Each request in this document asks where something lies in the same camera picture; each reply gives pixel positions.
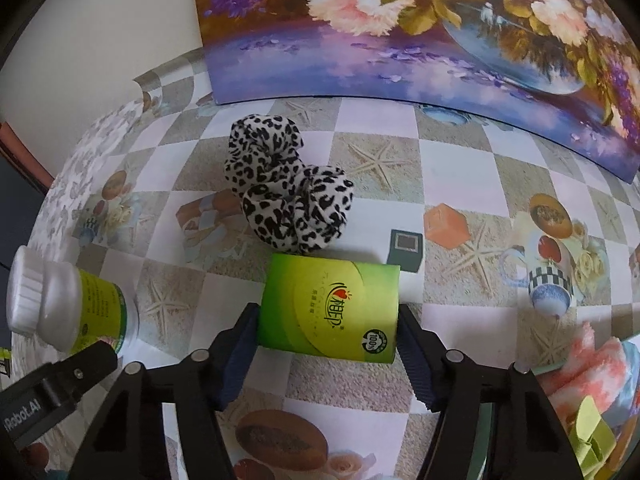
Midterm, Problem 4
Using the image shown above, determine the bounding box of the yellow-green microfiber cloth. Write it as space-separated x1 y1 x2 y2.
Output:
565 395 618 478

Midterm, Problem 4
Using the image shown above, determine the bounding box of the floral painting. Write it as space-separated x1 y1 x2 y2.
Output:
190 0 640 185

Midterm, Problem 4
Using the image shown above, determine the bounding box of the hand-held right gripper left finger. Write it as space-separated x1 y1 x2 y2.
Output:
67 302 261 480

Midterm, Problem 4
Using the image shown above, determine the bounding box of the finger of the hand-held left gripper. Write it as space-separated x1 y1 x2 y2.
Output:
57 341 119 395

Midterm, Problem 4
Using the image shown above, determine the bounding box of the checkered patterned tablecloth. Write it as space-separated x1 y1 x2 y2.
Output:
30 50 640 480

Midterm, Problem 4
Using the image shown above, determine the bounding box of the pink white striped fluffy cloth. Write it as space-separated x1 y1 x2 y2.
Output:
532 322 640 441

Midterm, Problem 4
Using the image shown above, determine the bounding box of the leopard print scrunchie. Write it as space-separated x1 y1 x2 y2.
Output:
223 114 356 255

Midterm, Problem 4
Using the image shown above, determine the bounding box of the green tissue packet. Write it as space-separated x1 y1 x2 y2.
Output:
257 253 402 365

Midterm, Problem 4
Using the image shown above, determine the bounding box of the white bottle with green label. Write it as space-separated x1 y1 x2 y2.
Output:
6 245 141 356

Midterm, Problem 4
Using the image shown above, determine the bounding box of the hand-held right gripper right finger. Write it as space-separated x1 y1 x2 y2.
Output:
397 305 583 480

